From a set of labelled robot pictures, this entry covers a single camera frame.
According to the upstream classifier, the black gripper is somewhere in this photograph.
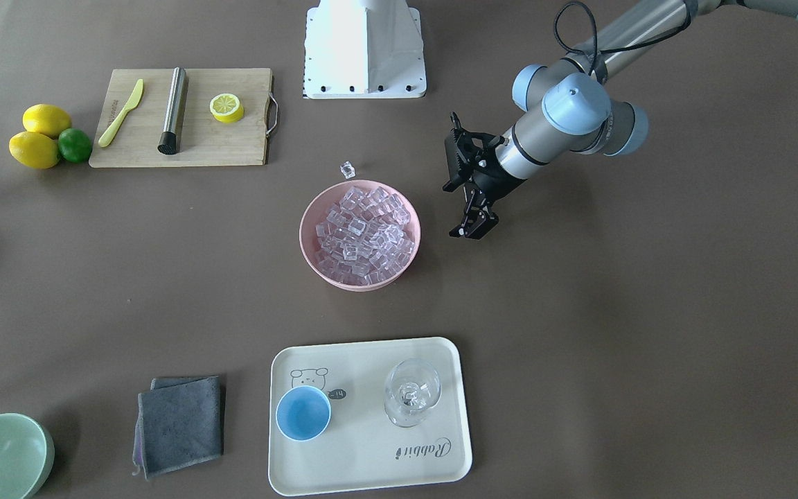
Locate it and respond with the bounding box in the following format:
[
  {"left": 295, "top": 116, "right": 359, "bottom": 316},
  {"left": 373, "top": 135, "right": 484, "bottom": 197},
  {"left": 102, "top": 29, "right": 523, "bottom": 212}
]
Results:
[{"left": 441, "top": 112, "right": 524, "bottom": 240}]

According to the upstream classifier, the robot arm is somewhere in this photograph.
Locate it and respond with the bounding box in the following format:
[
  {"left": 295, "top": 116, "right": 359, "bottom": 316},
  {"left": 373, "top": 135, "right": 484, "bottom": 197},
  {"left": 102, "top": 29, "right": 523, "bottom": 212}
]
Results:
[{"left": 443, "top": 1, "right": 722, "bottom": 240}]

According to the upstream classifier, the pile of clear ice cubes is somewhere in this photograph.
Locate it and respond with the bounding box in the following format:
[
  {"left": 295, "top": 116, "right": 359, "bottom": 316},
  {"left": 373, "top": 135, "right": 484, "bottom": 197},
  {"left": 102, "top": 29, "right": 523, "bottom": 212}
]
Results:
[{"left": 314, "top": 185, "right": 416, "bottom": 286}]

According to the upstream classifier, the loose clear ice cube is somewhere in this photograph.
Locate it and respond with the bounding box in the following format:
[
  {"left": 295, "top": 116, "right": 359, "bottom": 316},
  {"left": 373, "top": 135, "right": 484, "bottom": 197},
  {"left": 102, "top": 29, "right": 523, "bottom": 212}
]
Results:
[{"left": 339, "top": 161, "right": 357, "bottom": 180}]

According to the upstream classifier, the light blue cup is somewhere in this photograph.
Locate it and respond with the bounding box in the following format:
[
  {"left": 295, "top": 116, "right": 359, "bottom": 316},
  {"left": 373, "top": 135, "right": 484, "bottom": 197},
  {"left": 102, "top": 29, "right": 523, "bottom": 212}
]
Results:
[{"left": 276, "top": 385, "right": 333, "bottom": 441}]

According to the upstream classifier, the pink bowl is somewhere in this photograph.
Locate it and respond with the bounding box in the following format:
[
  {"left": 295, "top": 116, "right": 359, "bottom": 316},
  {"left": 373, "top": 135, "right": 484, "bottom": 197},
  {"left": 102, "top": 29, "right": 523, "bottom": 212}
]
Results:
[{"left": 299, "top": 180, "right": 422, "bottom": 292}]

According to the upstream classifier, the clear wine glass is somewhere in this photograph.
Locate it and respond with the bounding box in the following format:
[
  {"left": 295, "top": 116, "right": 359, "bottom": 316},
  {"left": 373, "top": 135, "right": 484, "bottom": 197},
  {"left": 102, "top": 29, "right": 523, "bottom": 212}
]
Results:
[{"left": 384, "top": 359, "right": 441, "bottom": 428}]

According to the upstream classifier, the cream rabbit tray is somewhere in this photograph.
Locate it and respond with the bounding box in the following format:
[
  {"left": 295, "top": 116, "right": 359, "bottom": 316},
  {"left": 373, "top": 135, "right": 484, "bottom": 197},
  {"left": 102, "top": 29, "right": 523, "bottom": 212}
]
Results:
[{"left": 268, "top": 337, "right": 474, "bottom": 496}]

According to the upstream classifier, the half lemon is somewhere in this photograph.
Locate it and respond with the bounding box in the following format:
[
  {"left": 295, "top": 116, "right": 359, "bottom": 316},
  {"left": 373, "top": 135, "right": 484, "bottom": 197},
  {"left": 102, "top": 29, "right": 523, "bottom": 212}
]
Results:
[{"left": 209, "top": 94, "right": 245, "bottom": 123}]

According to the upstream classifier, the bamboo cutting board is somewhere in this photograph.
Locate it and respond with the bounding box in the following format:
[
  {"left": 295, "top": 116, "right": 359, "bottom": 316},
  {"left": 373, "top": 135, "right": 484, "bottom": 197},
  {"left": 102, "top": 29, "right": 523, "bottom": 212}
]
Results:
[{"left": 89, "top": 67, "right": 278, "bottom": 168}]

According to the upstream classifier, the grey folded cloth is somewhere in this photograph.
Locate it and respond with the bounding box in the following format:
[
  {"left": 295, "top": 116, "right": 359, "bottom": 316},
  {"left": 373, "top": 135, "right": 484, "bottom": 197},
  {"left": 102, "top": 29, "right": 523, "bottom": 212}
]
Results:
[{"left": 132, "top": 376, "right": 224, "bottom": 480}]

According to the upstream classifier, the yellow plastic knife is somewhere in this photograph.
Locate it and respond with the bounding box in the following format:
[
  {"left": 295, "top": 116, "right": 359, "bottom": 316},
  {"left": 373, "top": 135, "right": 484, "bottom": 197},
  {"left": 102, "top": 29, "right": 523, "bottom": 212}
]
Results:
[{"left": 98, "top": 79, "right": 145, "bottom": 148}]

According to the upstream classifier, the green lime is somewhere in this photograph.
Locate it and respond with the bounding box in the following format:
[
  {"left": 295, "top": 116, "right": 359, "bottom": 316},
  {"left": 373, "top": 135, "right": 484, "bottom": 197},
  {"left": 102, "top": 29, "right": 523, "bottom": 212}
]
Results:
[{"left": 57, "top": 128, "right": 93, "bottom": 164}]

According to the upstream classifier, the yellow lemon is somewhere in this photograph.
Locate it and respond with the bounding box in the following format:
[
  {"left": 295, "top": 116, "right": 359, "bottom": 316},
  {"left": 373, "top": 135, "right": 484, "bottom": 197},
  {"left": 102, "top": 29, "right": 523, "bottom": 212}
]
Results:
[
  {"left": 8, "top": 132, "right": 61, "bottom": 168},
  {"left": 21, "top": 103, "right": 72, "bottom": 139}
]

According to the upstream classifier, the green ceramic bowl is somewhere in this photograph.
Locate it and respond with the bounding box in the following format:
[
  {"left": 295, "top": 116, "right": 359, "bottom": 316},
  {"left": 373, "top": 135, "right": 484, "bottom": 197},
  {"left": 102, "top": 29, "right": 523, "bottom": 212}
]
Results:
[{"left": 0, "top": 413, "right": 55, "bottom": 498}]

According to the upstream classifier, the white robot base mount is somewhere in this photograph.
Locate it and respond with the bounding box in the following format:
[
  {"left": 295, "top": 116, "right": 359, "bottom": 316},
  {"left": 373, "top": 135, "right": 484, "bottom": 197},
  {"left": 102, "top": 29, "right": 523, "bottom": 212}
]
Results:
[{"left": 302, "top": 1, "right": 427, "bottom": 99}]

